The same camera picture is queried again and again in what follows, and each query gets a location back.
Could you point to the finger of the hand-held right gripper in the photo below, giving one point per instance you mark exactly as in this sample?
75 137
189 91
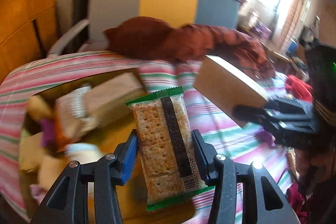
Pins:
249 112

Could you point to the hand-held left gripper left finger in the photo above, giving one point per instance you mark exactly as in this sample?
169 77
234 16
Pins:
130 158

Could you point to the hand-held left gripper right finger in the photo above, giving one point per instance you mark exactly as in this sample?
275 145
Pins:
199 153

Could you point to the yellow cardboard box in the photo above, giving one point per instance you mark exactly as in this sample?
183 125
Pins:
115 132

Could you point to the green cracker packet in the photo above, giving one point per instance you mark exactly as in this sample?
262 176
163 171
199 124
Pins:
157 134

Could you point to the brown cardboard box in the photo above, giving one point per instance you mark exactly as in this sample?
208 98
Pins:
225 85

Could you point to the yellow sponge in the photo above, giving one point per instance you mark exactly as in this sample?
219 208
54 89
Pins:
52 170
39 106
30 153

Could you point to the striped bed sheet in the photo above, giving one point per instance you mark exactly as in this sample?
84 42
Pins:
223 140

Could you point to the purple wrapper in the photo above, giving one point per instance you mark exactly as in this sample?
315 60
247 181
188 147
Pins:
265 136
48 132

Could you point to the red fleece cloth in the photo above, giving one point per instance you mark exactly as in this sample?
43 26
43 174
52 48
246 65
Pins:
299 87

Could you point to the brown paper packet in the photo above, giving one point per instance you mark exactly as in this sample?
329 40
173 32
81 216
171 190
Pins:
113 98

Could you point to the wooden desk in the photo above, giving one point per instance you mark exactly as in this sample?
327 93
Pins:
273 52

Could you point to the white brown packet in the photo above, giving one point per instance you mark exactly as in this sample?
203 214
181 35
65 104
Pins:
71 113

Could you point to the purple box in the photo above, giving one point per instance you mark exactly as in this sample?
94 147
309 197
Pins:
262 29

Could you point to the pink pouch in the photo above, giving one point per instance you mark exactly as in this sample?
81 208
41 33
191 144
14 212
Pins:
39 191

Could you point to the rust brown jacket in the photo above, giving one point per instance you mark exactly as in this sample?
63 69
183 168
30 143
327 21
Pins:
183 40

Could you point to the pink patterned curtain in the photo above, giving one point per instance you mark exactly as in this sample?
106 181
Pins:
296 3

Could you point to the grey yellow blue chair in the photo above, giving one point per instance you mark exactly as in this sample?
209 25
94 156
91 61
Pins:
115 3

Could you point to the orange wooden cabinet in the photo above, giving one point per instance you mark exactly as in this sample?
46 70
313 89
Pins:
21 16

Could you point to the black upright post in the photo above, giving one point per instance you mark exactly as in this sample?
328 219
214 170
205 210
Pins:
82 3

